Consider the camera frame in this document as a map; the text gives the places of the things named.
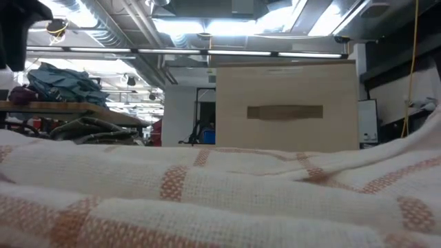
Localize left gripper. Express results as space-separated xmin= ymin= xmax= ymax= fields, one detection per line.
xmin=0 ymin=0 xmax=54 ymax=72

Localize grey checked towel white lines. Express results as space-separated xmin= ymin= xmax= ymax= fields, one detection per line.
xmin=50 ymin=116 xmax=141 ymax=143

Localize blue-grey waffle towel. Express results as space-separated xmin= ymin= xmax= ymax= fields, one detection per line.
xmin=74 ymin=136 xmax=139 ymax=146

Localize white towel orange stripes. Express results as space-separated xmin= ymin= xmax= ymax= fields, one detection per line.
xmin=0 ymin=105 xmax=441 ymax=248

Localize maroon cloth bundle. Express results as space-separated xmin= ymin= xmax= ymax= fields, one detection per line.
xmin=8 ymin=85 xmax=38 ymax=105

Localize teal cloth pile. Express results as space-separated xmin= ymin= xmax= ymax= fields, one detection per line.
xmin=26 ymin=61 xmax=110 ymax=107

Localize wooden workbench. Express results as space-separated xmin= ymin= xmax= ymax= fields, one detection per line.
xmin=0 ymin=101 xmax=151 ymax=129

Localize red container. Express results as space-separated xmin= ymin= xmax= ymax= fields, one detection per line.
xmin=150 ymin=118 xmax=163 ymax=147

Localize blue plastic bin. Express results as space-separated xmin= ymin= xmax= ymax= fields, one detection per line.
xmin=203 ymin=129 xmax=217 ymax=145

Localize beige fabric storage box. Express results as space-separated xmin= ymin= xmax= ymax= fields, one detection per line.
xmin=215 ymin=59 xmax=361 ymax=154

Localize round ceiling speaker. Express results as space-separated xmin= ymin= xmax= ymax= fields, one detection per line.
xmin=360 ymin=2 xmax=392 ymax=19

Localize white panel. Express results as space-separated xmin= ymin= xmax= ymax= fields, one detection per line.
xmin=357 ymin=99 xmax=379 ymax=144

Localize white crumpled cloth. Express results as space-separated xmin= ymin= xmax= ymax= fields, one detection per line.
xmin=409 ymin=96 xmax=440 ymax=112

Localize black ceiling device yellow cable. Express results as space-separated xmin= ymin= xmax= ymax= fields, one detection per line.
xmin=45 ymin=17 xmax=70 ymax=38

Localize short yellow hanging cord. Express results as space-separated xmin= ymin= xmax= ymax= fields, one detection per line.
xmin=207 ymin=34 xmax=213 ymax=74

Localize black metal frame stand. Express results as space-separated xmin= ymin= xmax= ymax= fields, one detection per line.
xmin=195 ymin=86 xmax=217 ymax=144

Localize long yellow hanging cable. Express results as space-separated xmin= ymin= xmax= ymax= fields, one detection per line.
xmin=400 ymin=0 xmax=420 ymax=138

